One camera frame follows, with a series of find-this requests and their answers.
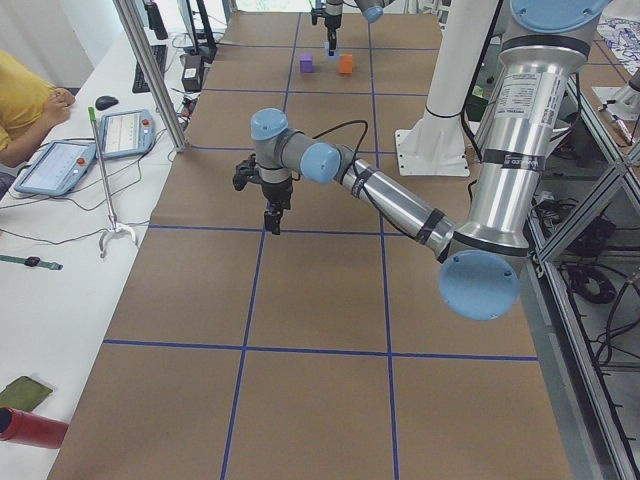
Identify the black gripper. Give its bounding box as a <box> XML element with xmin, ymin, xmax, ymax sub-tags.
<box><xmin>323</xmin><ymin>12</ymin><xmax>342</xmax><ymax>48</ymax></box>
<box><xmin>261</xmin><ymin>179</ymin><xmax>293</xmax><ymax>234</ymax></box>

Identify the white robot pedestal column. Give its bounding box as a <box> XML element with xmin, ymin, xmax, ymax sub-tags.
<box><xmin>395</xmin><ymin>0</ymin><xmax>502</xmax><ymax>177</ymax></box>

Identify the near blue teach pendant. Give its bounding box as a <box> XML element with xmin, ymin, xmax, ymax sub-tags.
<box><xmin>14</xmin><ymin>141</ymin><xmax>96</xmax><ymax>196</ymax></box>

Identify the person in yellow shirt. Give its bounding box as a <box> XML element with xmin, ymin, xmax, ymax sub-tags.
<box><xmin>1</xmin><ymin>50</ymin><xmax>76</xmax><ymax>168</ymax></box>

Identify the grabber stick green handle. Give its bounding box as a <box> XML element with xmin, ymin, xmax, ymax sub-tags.
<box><xmin>88</xmin><ymin>107</ymin><xmax>138</xmax><ymax>259</ymax></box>

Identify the black keyboard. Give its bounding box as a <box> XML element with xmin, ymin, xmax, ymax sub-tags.
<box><xmin>131</xmin><ymin>44</ymin><xmax>169</xmax><ymax>95</ymax></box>

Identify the green cloth pouch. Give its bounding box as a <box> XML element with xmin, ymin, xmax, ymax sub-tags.
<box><xmin>0</xmin><ymin>376</ymin><xmax>53</xmax><ymax>412</ymax></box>

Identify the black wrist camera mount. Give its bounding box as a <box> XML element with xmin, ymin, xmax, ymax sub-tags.
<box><xmin>310</xmin><ymin>7</ymin><xmax>326</xmax><ymax>26</ymax></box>
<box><xmin>232</xmin><ymin>153</ymin><xmax>262</xmax><ymax>191</ymax></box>

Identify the far blue teach pendant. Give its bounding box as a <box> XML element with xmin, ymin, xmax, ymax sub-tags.
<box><xmin>98</xmin><ymin>109</ymin><xmax>155</xmax><ymax>159</ymax></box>

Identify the green strap wristwatch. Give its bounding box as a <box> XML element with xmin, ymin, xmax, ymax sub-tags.
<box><xmin>0</xmin><ymin>255</ymin><xmax>63</xmax><ymax>271</ymax></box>

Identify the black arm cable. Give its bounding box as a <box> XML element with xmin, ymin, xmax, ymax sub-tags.
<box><xmin>289</xmin><ymin>119</ymin><xmax>396</xmax><ymax>201</ymax></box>

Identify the black computer mouse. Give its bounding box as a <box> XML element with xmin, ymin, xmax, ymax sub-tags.
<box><xmin>94</xmin><ymin>95</ymin><xmax>119</xmax><ymax>111</ymax></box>

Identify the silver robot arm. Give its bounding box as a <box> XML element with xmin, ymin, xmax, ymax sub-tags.
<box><xmin>311</xmin><ymin>0</ymin><xmax>391</xmax><ymax>57</ymax></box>
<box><xmin>251</xmin><ymin>1</ymin><xmax>605</xmax><ymax>320</ymax></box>

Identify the red cylinder bottle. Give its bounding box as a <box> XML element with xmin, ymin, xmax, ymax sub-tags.
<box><xmin>1</xmin><ymin>407</ymin><xmax>69</xmax><ymax>449</ymax></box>

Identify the blue teach pendant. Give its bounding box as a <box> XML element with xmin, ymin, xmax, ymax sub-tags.
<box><xmin>14</xmin><ymin>141</ymin><xmax>96</xmax><ymax>196</ymax></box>
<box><xmin>98</xmin><ymin>109</ymin><xmax>155</xmax><ymax>159</ymax></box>

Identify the purple foam block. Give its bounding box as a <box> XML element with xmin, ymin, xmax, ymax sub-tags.
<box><xmin>299</xmin><ymin>53</ymin><xmax>314</xmax><ymax>74</ymax></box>

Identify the orange foam block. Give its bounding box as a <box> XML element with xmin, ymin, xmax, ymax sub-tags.
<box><xmin>338</xmin><ymin>54</ymin><xmax>354</xmax><ymax>75</ymax></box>

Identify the aluminium frame post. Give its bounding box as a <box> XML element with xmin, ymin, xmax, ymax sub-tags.
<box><xmin>113</xmin><ymin>0</ymin><xmax>187</xmax><ymax>152</ymax></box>

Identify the black power adapter box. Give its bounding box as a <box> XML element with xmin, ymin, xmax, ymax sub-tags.
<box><xmin>181</xmin><ymin>55</ymin><xmax>204</xmax><ymax>92</ymax></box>

